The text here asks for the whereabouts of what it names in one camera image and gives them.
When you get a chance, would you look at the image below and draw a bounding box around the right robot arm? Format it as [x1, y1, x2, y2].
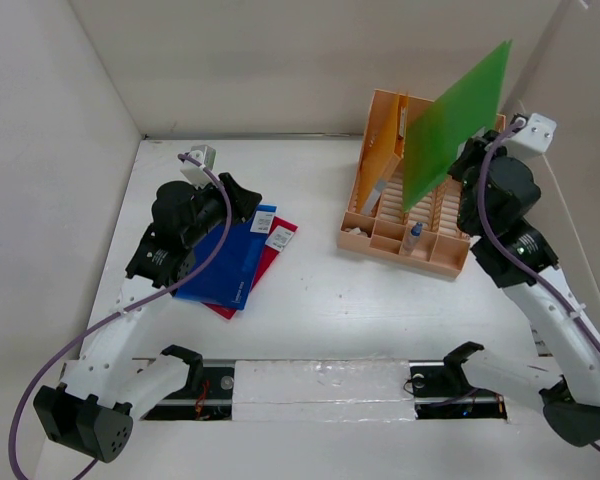
[442, 126, 600, 447]

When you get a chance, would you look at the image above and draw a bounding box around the green clip file folder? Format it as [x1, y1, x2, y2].
[402, 40, 512, 211]

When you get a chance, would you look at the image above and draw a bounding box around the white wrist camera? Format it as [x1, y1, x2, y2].
[503, 113, 557, 161]
[180, 145, 216, 188]

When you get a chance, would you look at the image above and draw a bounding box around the blue capped pen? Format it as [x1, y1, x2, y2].
[401, 222, 423, 255]

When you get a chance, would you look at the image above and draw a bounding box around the red folder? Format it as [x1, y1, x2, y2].
[204, 216, 298, 320]

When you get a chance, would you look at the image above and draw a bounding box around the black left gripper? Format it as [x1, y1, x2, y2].
[183, 173, 260, 247]

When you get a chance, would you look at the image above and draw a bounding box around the white grey eraser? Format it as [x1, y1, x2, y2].
[345, 227, 369, 238]

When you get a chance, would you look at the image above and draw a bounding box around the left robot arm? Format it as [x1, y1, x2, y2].
[33, 173, 262, 463]

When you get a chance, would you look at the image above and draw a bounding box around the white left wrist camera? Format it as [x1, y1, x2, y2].
[180, 145, 216, 188]

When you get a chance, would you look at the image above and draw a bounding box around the blue folder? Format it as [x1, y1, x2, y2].
[175, 204, 277, 320]

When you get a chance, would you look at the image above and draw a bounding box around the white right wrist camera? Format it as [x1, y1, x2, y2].
[503, 113, 557, 161]

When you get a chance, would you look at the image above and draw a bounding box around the orange folder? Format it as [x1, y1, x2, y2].
[356, 90, 408, 215]

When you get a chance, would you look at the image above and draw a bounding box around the peach plastic desk organizer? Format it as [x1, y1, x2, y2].
[337, 88, 507, 283]

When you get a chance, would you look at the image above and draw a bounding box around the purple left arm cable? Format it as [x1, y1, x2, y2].
[8, 152, 233, 480]

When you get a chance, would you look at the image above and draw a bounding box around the black metal mounting rail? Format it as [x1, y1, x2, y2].
[146, 360, 508, 421]

